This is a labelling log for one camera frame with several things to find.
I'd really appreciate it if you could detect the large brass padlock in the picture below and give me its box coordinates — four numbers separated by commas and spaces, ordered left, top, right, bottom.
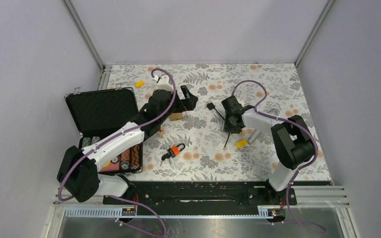
169, 113, 184, 121

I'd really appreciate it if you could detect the black cord with fob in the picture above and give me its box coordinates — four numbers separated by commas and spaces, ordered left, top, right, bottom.
206, 102, 232, 151

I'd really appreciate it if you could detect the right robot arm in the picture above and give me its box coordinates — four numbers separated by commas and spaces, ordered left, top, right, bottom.
221, 96, 318, 204

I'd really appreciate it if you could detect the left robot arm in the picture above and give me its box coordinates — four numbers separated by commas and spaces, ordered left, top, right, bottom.
57, 85, 198, 204

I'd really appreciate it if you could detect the grey marker yellow cap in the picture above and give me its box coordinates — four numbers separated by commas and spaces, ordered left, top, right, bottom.
236, 129, 262, 148

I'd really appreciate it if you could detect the wooden letter cube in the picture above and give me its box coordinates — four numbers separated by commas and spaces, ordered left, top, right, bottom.
157, 129, 165, 137

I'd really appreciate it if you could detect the floral table cloth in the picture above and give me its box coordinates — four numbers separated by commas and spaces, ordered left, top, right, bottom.
105, 63, 332, 182

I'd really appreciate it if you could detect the yellow block near case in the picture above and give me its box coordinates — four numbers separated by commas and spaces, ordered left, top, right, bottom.
135, 80, 145, 88

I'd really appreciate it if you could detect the small orange black padlock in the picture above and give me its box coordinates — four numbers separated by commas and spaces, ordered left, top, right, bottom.
160, 143, 186, 166

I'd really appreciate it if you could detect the black poker chip case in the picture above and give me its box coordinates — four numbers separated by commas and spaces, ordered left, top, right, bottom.
64, 87, 143, 175

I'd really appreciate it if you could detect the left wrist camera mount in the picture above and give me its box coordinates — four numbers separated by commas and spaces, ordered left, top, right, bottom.
153, 75, 174, 92

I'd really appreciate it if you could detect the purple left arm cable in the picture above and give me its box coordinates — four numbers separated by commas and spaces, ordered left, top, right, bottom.
58, 68, 177, 202

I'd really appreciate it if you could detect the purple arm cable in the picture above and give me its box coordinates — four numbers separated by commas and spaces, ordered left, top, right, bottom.
58, 68, 177, 202
231, 80, 327, 235

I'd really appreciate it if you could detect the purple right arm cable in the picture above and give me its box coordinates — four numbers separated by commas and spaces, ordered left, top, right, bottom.
231, 80, 327, 235

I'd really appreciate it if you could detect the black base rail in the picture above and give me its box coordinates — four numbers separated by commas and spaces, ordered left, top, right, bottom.
103, 179, 298, 219

